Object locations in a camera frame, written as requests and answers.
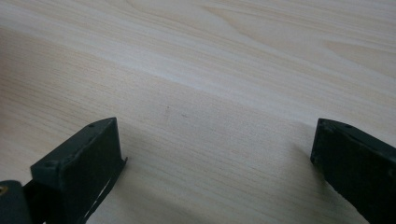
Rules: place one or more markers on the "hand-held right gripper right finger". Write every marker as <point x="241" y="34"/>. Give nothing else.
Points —
<point x="358" y="165"/>

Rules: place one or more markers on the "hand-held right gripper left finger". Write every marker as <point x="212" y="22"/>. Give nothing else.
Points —
<point x="77" y="168"/>

